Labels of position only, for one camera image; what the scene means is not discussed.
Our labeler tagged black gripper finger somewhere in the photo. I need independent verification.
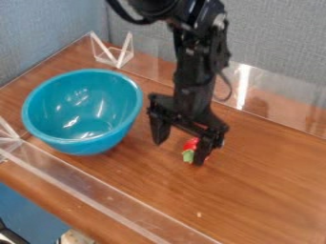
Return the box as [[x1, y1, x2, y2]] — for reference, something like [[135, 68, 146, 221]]
[[194, 136, 213, 166], [150, 112, 171, 145]]

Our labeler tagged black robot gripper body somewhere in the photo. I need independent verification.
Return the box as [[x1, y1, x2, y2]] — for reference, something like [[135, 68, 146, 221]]
[[147, 72, 230, 148]]

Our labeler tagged red toy strawberry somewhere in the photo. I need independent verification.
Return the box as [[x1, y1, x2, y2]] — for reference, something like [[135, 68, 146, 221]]
[[182, 137, 201, 163]]

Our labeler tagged blue plastic bowl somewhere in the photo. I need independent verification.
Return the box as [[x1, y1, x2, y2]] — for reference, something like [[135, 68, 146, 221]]
[[22, 69, 143, 155]]

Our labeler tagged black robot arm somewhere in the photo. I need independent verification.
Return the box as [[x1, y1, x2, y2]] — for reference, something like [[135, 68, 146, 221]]
[[106, 0, 231, 165]]

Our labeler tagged clear acrylic back barrier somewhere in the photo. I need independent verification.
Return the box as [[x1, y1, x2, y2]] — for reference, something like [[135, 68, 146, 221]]
[[88, 30, 326, 140]]

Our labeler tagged clear acrylic barrier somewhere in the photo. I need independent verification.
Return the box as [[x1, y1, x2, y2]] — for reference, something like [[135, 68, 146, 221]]
[[88, 30, 326, 140], [0, 116, 222, 244]]

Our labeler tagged clear acrylic front barrier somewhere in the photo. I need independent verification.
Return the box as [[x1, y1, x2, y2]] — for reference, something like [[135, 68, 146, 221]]
[[0, 116, 222, 244]]

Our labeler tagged pale object under table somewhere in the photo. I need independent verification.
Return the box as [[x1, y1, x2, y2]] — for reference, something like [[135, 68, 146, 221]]
[[55, 229, 96, 244]]

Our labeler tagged dark object bottom left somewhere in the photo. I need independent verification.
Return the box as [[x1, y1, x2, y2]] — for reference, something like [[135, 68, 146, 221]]
[[0, 220, 30, 244]]

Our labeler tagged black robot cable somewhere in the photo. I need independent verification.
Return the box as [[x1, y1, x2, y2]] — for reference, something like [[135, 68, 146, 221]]
[[211, 71, 234, 103]]

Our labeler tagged clear acrylic corner bracket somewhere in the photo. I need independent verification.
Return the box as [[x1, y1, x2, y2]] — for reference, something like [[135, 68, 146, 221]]
[[90, 31, 134, 69]]

